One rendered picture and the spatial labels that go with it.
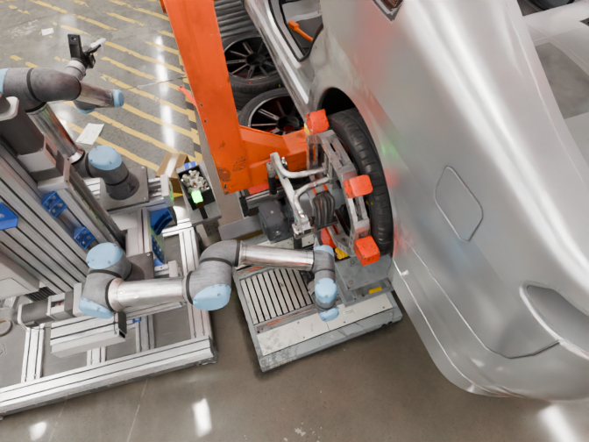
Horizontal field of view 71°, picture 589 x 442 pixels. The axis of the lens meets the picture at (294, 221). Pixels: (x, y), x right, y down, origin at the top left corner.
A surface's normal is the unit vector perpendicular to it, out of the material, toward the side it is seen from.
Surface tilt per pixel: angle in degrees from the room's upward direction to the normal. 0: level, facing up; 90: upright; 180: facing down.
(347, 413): 0
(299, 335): 0
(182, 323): 0
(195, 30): 90
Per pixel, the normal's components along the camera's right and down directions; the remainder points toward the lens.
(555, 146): -0.25, -0.28
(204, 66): 0.34, 0.78
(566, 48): -0.06, -0.57
